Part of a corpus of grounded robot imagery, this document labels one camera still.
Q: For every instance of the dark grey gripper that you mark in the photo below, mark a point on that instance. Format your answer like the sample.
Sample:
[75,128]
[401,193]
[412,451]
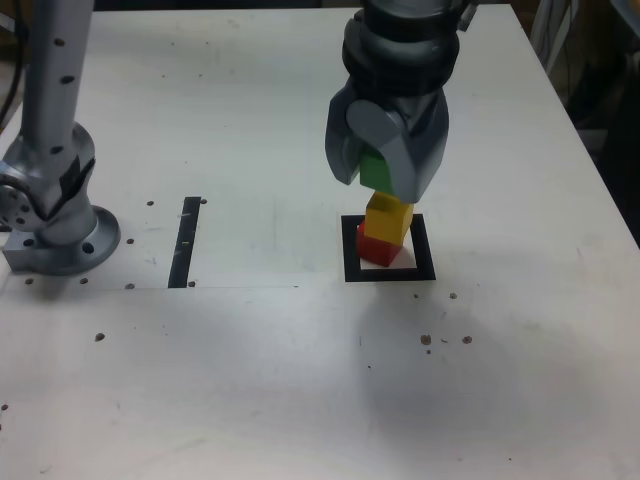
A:
[415,107]

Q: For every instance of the green cube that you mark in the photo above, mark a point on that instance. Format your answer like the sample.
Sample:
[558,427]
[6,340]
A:
[374,172]

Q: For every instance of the yellow cube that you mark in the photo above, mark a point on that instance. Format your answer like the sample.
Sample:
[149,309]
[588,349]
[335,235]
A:
[385,222]

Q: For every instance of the red cube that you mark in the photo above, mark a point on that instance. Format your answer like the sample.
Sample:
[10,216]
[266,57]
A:
[377,252]

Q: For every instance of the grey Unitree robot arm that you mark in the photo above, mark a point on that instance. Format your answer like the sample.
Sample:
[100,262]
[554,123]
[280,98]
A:
[55,240]

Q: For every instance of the black tape square outline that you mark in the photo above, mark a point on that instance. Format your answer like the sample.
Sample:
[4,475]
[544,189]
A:
[349,255]

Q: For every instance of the pale hanging cloth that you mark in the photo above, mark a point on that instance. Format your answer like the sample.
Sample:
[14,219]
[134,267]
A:
[545,35]

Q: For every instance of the black tape strip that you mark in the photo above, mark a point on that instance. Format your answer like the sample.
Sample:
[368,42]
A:
[184,240]

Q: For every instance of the small pale wrist camera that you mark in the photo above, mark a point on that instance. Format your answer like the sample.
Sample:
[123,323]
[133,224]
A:
[467,17]

